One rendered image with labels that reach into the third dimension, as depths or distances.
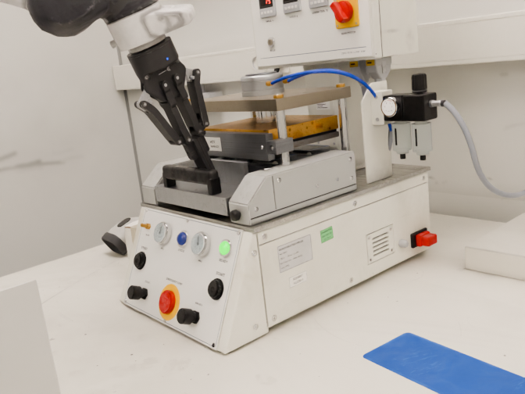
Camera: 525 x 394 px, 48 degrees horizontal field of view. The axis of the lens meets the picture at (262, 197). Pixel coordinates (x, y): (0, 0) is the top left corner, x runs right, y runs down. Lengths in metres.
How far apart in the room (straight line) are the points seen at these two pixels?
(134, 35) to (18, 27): 1.52
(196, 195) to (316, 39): 0.40
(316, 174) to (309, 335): 0.26
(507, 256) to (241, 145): 0.50
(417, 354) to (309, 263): 0.23
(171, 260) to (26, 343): 0.64
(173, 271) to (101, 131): 1.55
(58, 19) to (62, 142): 1.57
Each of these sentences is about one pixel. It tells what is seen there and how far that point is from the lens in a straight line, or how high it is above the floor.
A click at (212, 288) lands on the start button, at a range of 0.92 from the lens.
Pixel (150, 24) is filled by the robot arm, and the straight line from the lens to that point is 0.92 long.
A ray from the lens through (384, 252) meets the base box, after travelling 1.13.
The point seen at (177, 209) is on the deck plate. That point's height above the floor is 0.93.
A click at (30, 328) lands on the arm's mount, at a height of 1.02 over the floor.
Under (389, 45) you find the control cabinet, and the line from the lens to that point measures 1.12.
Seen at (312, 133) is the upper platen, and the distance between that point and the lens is 1.05.
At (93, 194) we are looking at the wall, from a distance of 2.52.
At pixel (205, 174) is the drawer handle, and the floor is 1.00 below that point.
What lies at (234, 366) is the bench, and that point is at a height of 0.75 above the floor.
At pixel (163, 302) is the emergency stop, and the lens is 1.03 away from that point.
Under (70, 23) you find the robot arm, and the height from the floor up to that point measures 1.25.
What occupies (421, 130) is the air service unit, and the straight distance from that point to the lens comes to 1.03.
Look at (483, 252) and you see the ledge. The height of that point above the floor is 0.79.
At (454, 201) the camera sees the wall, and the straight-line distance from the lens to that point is 1.52.
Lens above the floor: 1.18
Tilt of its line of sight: 13 degrees down
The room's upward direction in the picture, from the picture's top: 7 degrees counter-clockwise
